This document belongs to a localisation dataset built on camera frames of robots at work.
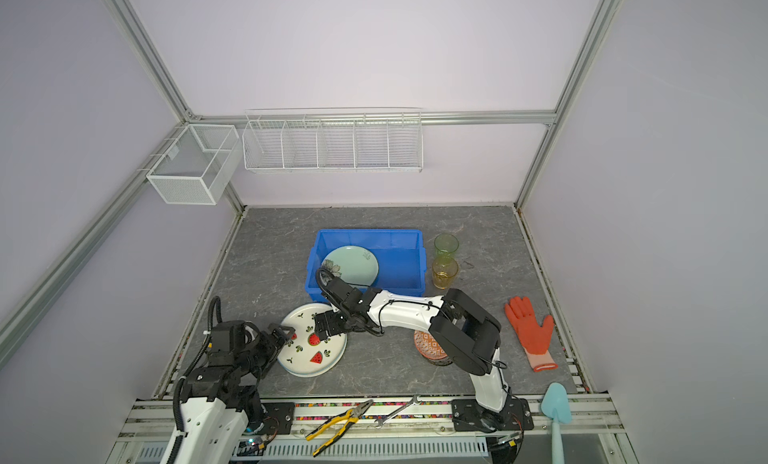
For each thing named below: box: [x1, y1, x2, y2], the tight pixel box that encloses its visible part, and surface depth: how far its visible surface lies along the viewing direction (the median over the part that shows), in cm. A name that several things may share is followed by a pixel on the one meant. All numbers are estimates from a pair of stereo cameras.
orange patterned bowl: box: [414, 330, 448, 360], surface depth 80 cm
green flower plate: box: [321, 245, 379, 286], surface depth 104 cm
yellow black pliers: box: [305, 399, 374, 458], surface depth 74 cm
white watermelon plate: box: [276, 303, 348, 378], surface depth 84 cm
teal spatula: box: [540, 382, 572, 464], surface depth 77 cm
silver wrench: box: [374, 394, 418, 429], surface depth 77 cm
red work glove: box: [504, 296, 558, 372], surface depth 87 cm
